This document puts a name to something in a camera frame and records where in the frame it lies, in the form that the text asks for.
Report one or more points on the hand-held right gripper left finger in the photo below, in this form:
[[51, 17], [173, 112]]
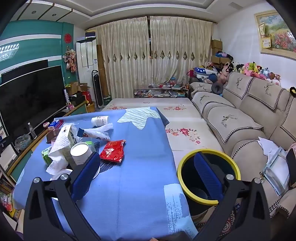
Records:
[[85, 178]]

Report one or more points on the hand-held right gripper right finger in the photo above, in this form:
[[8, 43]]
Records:
[[208, 176]]

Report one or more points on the black bin with yellow rim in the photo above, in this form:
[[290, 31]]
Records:
[[188, 178]]

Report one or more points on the white green plastic bottle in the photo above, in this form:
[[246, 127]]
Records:
[[79, 151]]

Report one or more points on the red snack packet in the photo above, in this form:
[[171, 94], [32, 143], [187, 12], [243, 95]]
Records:
[[113, 151]]

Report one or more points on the printed white plastic wrapper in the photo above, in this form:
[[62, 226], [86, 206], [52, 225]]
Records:
[[97, 135]]

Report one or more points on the small green box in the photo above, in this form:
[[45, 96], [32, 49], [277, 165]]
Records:
[[107, 99], [46, 157]]

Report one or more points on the white green carton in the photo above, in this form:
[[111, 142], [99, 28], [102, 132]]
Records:
[[66, 131]]

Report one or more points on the brown plastic tray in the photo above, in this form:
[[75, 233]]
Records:
[[52, 136]]

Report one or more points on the blue patterned tablecloth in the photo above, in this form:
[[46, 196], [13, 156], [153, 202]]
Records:
[[138, 173]]

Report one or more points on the floral beige mat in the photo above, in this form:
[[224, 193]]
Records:
[[185, 120]]

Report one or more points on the flat red pack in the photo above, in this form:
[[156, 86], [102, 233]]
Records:
[[51, 127]]

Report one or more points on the blue wet wipes pack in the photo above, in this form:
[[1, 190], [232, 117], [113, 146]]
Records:
[[55, 124]]

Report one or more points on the white papers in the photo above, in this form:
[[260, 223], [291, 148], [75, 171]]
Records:
[[266, 144]]

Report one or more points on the small pink item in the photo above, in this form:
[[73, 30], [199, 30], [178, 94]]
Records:
[[46, 125]]

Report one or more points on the teal yellow television cabinet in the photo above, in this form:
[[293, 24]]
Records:
[[79, 110]]

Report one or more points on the clear plastic bag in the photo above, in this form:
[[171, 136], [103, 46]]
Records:
[[276, 171]]

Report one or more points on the clear water bottle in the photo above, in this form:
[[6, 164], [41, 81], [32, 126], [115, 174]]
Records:
[[32, 132]]

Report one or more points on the yellow bucket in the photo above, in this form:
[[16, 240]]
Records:
[[90, 107]]

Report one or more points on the glass bowl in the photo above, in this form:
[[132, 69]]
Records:
[[22, 142]]

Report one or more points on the beige sofa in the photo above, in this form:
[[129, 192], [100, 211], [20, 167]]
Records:
[[249, 115]]

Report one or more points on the shelf of books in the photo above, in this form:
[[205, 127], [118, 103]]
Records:
[[5, 187]]

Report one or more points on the white drawer cabinet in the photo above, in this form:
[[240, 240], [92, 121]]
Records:
[[8, 155]]

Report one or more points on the small green box by fan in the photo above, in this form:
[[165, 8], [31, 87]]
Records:
[[107, 99]]

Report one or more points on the black item on sofa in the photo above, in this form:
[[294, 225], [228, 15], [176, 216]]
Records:
[[291, 162]]

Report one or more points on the grey neck pillow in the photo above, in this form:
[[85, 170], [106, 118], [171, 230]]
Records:
[[217, 88]]

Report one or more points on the black tower fan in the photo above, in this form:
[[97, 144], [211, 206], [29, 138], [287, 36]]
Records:
[[97, 90]]

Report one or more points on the open cardboard box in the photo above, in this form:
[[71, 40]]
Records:
[[75, 87]]

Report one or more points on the black television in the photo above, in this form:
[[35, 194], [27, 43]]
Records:
[[30, 99]]

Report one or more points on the low glass table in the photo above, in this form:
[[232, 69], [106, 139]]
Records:
[[159, 92]]

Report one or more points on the pile of plush toys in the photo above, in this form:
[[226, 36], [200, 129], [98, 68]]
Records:
[[251, 69]]

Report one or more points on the white standing air conditioner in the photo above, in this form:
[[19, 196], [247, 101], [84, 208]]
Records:
[[86, 62]]

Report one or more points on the hanging flower decoration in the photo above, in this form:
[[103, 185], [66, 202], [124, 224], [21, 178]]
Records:
[[70, 59]]

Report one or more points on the beige curtain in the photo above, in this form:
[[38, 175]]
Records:
[[180, 46], [124, 58]]

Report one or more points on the stack of cardboard boxes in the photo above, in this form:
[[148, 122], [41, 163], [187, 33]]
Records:
[[216, 45]]

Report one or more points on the framed flower painting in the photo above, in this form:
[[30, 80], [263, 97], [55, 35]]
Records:
[[279, 34]]

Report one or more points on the red round wall ornament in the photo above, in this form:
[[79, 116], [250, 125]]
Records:
[[67, 38]]

